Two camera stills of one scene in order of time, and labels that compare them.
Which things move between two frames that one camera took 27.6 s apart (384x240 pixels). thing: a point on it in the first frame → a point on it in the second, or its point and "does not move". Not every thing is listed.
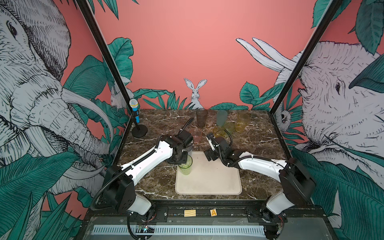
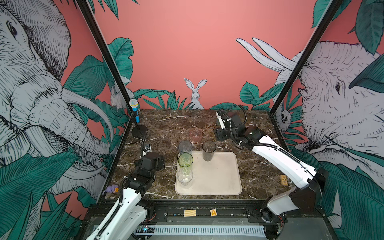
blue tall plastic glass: [189, 149] does not move
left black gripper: [183, 161] → [160, 163]
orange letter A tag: [213, 212] does not move
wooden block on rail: [188, 213] does not move
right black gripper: [211, 152] → [219, 134]
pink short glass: [196, 134] does not move
